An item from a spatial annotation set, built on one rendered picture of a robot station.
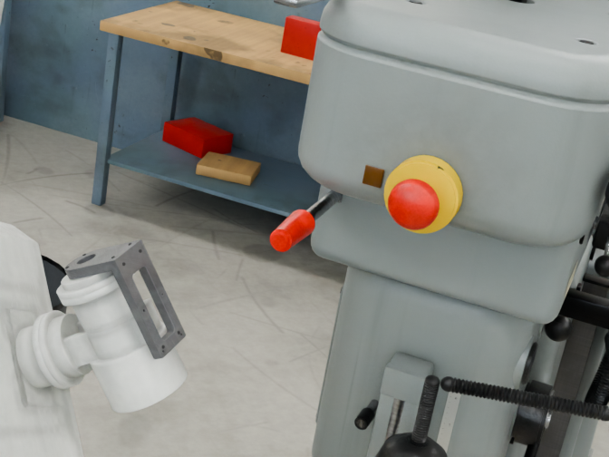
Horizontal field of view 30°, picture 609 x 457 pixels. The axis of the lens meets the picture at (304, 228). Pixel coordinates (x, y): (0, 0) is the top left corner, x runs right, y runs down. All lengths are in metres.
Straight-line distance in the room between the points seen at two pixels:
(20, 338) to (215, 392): 3.13
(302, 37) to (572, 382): 3.63
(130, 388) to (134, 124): 5.31
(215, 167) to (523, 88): 4.49
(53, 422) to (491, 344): 0.42
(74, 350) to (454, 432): 0.41
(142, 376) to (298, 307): 3.85
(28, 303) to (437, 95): 0.37
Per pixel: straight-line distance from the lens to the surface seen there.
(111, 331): 0.89
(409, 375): 1.08
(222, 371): 4.18
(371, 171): 0.92
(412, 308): 1.10
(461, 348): 1.10
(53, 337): 0.92
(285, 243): 0.92
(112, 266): 0.86
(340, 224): 1.05
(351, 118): 0.92
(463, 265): 1.03
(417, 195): 0.87
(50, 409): 0.95
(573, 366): 1.59
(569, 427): 1.64
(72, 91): 6.34
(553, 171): 0.90
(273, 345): 4.40
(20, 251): 0.98
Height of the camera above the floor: 2.05
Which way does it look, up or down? 22 degrees down
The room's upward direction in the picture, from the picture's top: 10 degrees clockwise
